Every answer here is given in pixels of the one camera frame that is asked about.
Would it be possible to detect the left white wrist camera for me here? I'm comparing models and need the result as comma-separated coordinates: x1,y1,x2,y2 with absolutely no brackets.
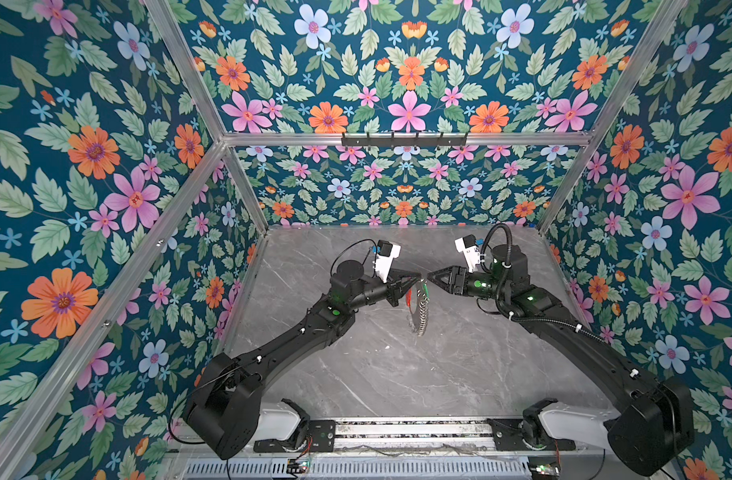
373,240,401,283

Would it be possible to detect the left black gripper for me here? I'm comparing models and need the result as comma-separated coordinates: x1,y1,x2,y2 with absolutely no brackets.
347,265,422,311

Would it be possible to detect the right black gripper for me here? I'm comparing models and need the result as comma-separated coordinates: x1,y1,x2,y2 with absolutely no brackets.
427,267,511,304

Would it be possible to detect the black hook rail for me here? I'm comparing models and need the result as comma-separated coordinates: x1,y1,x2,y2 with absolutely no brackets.
340,132,468,149

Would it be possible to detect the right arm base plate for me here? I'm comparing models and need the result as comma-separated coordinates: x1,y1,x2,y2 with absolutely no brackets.
485,417,577,452

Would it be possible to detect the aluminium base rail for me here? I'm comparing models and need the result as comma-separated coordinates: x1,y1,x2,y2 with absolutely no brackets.
229,416,558,459

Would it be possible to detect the metal key organizer red handle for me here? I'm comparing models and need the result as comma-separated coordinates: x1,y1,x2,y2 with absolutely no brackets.
406,292,430,336

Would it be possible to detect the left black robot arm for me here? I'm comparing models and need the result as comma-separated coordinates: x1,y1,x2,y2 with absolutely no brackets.
182,260,421,460

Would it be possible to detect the white perforated cable duct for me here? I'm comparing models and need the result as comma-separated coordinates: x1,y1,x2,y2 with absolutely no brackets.
183,457,532,479

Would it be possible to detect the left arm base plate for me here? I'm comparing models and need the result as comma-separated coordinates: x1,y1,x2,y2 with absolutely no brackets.
252,420,337,454

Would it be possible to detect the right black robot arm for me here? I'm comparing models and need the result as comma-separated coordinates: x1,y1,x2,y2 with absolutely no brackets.
427,223,696,476

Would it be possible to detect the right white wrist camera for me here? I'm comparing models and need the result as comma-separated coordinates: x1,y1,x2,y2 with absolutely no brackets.
455,234,482,273

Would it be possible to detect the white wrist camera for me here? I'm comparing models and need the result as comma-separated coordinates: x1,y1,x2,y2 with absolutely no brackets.
373,240,401,283
455,234,482,273

